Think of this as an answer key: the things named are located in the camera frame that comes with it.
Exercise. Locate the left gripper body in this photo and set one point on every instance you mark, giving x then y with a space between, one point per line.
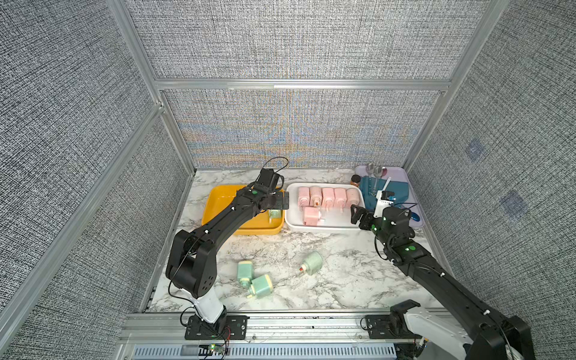
277 201

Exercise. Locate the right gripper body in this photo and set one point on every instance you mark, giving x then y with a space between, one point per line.
370 220

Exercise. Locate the pink sharpener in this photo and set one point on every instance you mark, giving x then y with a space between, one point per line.
328 198
353 197
304 197
316 196
340 198
312 216

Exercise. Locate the pink sharpener front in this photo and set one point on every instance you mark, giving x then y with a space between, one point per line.
312 216

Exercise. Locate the yellow storage box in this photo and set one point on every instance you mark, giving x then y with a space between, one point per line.
221 196

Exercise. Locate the green sharpener front yellow cap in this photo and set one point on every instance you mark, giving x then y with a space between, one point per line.
260 287

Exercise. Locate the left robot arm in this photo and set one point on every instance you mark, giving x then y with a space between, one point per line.
192 264

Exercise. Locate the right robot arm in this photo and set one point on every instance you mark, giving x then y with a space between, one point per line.
481 332

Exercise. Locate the teal cloth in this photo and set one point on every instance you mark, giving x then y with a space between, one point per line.
400 188

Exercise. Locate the orange spice jar black lid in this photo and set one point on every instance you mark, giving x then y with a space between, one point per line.
355 180

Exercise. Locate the white plastic spoon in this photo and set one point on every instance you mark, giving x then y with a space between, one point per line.
386 184

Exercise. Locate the blue spoon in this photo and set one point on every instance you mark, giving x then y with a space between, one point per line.
415 217

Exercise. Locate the silver ornate spoon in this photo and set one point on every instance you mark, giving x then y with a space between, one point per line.
380 172

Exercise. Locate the lavender tray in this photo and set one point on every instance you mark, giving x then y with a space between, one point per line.
398 174

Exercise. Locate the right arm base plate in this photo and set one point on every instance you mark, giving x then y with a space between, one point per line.
377 326

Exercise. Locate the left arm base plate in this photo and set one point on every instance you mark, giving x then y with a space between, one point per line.
230 327

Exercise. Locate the aluminium front rail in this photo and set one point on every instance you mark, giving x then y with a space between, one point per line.
283 334

